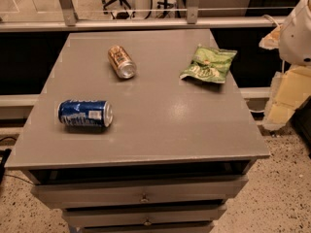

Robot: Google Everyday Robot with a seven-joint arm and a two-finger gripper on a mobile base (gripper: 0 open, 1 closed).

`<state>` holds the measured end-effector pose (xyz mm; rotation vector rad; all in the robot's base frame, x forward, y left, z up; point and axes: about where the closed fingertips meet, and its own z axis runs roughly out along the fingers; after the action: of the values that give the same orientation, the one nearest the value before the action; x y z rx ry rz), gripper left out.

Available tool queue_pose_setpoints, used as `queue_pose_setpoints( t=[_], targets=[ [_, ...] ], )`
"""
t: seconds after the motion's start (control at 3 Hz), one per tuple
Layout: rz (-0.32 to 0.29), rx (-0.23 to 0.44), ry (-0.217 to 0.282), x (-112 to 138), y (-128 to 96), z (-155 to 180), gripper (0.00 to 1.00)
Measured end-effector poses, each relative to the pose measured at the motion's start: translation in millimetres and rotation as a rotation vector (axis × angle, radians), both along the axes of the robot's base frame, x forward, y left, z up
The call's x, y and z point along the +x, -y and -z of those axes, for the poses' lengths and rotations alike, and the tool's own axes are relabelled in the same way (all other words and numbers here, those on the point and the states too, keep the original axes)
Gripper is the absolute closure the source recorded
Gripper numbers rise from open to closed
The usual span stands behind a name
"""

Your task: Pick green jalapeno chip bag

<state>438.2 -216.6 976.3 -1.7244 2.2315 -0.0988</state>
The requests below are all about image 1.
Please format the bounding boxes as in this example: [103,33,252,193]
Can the grey drawer cabinet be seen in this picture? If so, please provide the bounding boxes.
[7,29,269,233]

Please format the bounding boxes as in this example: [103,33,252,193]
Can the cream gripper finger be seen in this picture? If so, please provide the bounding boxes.
[262,65,311,131]
[259,25,282,50]

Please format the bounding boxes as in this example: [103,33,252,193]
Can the metal railing frame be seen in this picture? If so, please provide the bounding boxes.
[0,0,299,32]

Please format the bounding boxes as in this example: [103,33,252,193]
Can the grey drawer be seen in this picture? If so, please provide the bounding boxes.
[62,205,226,227]
[31,175,248,209]

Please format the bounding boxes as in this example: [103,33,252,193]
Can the green jalapeno chip bag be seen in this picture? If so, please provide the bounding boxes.
[180,45,237,83]

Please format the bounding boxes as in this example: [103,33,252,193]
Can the black cable on floor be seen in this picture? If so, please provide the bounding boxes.
[0,136,33,184]

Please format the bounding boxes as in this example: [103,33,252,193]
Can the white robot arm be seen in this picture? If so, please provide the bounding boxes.
[259,0,311,131]

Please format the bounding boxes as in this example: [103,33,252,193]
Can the top grey drawer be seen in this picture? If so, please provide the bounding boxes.
[31,175,248,209]

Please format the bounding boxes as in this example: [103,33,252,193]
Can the gold soda can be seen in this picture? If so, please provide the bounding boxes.
[108,45,136,79]

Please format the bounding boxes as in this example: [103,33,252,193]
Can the blue soda can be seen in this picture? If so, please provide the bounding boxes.
[57,100,113,128]

